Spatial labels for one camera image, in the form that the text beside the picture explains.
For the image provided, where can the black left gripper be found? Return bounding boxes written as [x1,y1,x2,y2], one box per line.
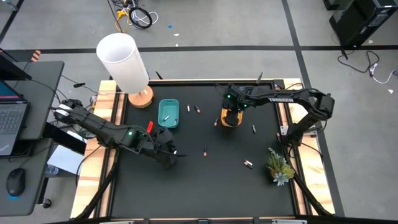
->
[152,128,180,170]

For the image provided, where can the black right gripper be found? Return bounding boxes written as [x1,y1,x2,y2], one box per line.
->
[223,86,249,126]

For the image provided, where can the yellow plastic bin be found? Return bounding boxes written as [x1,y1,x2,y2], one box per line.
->
[220,107,244,129]

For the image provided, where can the teal plastic bin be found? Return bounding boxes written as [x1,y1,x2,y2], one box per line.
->
[157,98,180,129]

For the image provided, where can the green succulent plant pot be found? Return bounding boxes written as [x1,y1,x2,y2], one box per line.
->
[266,146,296,187]

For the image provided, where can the light wooden table board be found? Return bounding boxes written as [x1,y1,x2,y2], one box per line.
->
[70,77,336,220]

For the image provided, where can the white box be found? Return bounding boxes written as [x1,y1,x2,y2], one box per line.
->
[46,129,85,176]

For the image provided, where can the white lamp with wooden base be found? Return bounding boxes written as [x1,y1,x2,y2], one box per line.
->
[96,32,155,110]

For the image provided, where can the black side desk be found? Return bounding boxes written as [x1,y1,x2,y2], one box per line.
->
[0,60,65,218]

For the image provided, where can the black computer mouse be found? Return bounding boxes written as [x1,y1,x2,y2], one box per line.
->
[6,167,27,198]

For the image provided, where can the black laptop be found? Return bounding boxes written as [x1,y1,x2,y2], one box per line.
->
[0,80,31,157]

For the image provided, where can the black computer tower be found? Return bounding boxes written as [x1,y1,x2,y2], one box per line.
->
[328,0,398,48]

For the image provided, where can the black monitor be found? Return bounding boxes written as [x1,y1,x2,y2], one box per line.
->
[0,48,32,82]

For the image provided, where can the black frame strut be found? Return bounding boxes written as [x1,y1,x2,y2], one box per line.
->
[73,166,118,220]
[291,172,334,217]

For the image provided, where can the black floor power cable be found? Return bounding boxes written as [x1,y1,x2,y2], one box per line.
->
[336,46,381,74]

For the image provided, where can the white floor cable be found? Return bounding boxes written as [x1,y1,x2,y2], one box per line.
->
[134,9,159,27]

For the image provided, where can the black coiled floor cable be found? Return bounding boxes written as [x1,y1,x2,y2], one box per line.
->
[128,6,154,30]

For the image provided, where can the white charger cable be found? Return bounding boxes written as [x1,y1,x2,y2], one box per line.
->
[368,63,398,85]

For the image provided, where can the yellow floor cable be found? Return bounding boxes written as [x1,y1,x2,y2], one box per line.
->
[114,8,131,33]

